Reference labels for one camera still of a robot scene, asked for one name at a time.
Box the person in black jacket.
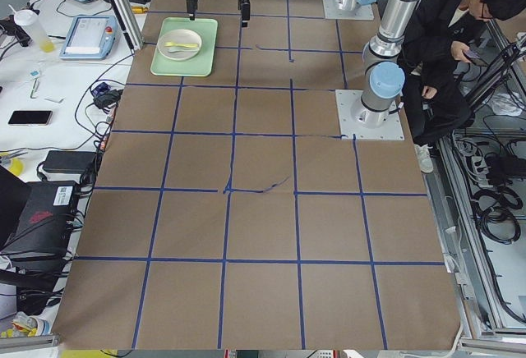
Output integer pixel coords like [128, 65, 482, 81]
[398, 0, 525, 173]

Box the blue teach pendant near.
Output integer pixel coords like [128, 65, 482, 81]
[59, 16, 118, 60]

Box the black computer case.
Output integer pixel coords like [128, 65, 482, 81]
[1, 168, 80, 291]

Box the grey-green plastic spoon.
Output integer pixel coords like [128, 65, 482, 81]
[167, 46, 196, 53]

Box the squeeze bottle yellow liquid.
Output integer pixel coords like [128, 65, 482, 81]
[14, 9, 55, 53]

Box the light green tray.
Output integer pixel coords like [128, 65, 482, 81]
[150, 17, 218, 77]

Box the white round plate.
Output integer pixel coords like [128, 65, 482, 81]
[156, 29, 202, 62]

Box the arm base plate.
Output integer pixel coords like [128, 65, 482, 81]
[322, 0, 374, 21]
[335, 89, 404, 141]

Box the yellow plastic fork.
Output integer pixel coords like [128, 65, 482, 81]
[164, 42, 201, 49]

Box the aluminium frame post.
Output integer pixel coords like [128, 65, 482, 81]
[109, 0, 144, 52]

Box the black power adapter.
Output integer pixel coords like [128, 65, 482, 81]
[42, 150, 95, 174]

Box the black smartphone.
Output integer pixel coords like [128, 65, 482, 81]
[7, 110, 53, 126]

